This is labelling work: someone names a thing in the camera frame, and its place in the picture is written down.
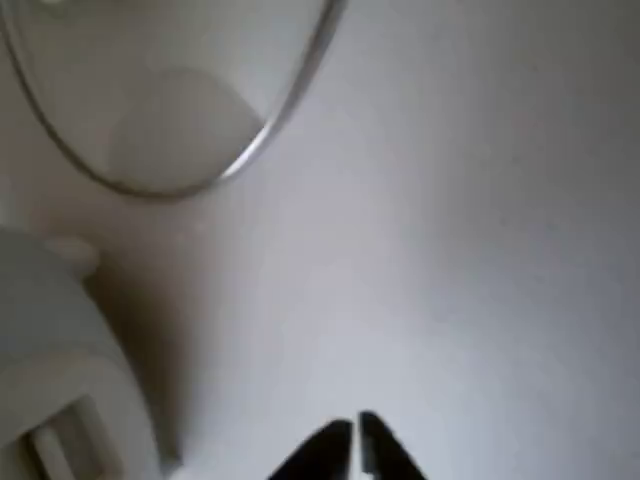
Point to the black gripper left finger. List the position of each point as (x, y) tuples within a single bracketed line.
[(325, 455)]

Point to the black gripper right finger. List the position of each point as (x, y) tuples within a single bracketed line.
[(382, 450)]

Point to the glass lid with white knob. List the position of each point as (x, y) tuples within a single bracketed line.
[(175, 115)]

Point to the white appliance body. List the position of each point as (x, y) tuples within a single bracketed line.
[(50, 350)]

